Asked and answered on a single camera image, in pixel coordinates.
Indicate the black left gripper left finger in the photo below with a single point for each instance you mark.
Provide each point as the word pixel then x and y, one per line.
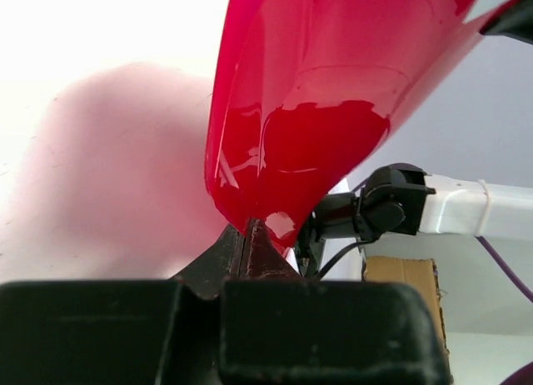
pixel 119 331

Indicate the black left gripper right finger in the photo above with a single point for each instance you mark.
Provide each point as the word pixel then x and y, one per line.
pixel 276 330

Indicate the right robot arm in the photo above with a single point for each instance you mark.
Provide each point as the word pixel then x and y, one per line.
pixel 394 199

